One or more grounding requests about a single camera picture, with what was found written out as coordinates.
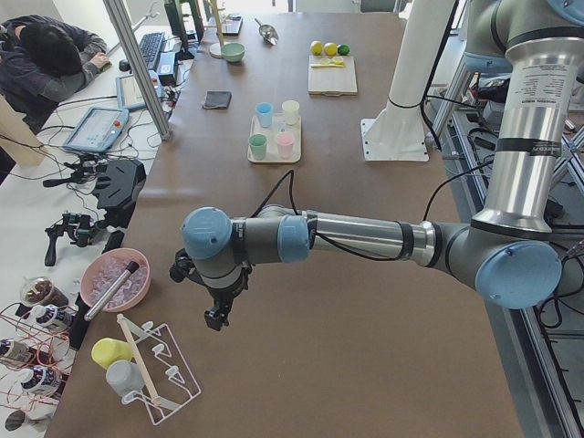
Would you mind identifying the aluminium frame post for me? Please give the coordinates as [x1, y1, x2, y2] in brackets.
[103, 0, 172, 141]

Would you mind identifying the wooden mug tree stand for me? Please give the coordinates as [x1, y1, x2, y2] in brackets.
[204, 0, 224, 59]

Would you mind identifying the gray cup on rack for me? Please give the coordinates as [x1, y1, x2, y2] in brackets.
[106, 360, 145, 397]

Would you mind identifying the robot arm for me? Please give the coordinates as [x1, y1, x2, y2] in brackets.
[170, 1, 583, 330]

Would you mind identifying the metal scoop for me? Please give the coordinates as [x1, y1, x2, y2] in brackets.
[255, 18, 279, 46]

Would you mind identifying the blue teach pendant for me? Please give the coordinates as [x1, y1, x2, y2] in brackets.
[62, 107, 130, 153]

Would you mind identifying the green plastic cup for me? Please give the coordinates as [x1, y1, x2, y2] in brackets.
[248, 133, 267, 161]

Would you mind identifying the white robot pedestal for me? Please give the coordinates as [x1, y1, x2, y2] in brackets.
[361, 0, 457, 162]

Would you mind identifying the white wire cup rack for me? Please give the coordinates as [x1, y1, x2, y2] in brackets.
[121, 315, 202, 426]

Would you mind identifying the wooden cutting board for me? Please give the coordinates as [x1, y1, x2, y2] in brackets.
[308, 55, 358, 96]

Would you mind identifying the whole yellow lemon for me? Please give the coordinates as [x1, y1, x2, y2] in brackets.
[310, 40, 323, 56]

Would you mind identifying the person resting at desk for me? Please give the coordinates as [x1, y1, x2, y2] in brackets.
[1, 15, 110, 134]

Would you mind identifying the wooden stick on rack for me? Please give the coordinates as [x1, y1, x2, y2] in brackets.
[117, 314, 162, 406]

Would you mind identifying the green bowl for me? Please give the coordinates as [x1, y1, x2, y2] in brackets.
[221, 42, 245, 63]

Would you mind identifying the black keyboard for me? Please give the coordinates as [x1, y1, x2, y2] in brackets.
[139, 32, 165, 70]

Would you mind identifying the blue plastic cup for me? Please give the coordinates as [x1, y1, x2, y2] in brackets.
[255, 102, 273, 128]

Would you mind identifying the pink bowl with ice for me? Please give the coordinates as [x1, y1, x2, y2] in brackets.
[80, 248, 151, 313]

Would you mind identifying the pink plastic cup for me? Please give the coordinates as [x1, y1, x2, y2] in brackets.
[276, 131, 295, 159]

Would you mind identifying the cream plastic cup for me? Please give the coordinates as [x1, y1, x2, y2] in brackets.
[281, 99, 300, 126]

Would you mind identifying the cream serving tray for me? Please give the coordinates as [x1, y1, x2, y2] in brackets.
[247, 113, 302, 164]

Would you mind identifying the gray folded cloth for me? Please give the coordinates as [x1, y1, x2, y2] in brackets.
[202, 90, 232, 110]

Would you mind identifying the iced coffee cup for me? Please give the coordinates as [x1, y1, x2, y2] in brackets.
[20, 276, 69, 308]

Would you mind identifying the yellow plastic knife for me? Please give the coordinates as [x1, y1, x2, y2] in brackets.
[309, 63, 345, 68]

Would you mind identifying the yellow cup on rack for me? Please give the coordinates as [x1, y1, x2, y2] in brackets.
[91, 338, 133, 370]

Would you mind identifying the metal muddler tool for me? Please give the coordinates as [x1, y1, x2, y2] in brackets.
[84, 261, 140, 321]

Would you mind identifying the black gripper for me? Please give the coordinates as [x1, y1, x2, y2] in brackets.
[169, 248, 252, 331]

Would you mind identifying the green lime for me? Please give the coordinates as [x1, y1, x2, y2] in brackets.
[337, 44, 350, 56]

